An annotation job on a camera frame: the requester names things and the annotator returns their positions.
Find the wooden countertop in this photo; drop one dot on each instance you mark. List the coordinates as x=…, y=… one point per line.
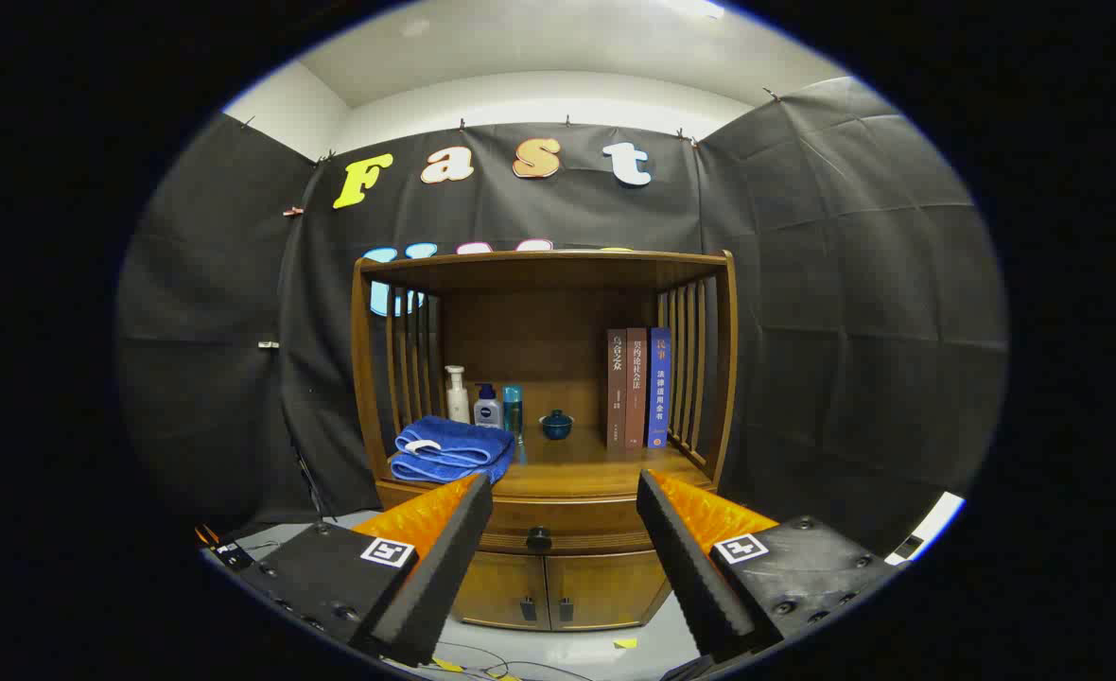
x=596, y=463

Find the dark brown book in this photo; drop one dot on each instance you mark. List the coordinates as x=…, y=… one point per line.
x=617, y=388

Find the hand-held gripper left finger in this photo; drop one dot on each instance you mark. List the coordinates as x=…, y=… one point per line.
x=435, y=586

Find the wooden cabinet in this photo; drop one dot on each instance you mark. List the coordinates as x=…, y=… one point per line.
x=539, y=322

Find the black floor device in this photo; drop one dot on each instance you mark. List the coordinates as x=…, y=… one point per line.
x=232, y=553

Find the white pump bottle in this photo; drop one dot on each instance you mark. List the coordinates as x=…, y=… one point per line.
x=458, y=402

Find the blue book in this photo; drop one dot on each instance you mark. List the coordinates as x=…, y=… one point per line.
x=659, y=388

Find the white lotion bottle blue cap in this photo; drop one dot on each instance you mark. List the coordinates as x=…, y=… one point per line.
x=488, y=411

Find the dark teal lidded cup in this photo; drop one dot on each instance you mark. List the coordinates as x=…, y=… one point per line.
x=557, y=427

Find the clear bottle with blue cap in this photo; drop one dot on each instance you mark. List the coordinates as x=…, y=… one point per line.
x=513, y=407

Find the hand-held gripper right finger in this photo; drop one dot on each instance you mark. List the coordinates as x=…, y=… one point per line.
x=690, y=577

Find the reddish brown book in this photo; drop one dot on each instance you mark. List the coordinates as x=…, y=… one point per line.
x=636, y=388

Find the folded blue towel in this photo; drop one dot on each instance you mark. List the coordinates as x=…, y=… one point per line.
x=454, y=445

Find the wooden drawer with black knob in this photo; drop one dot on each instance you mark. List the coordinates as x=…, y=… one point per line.
x=577, y=520

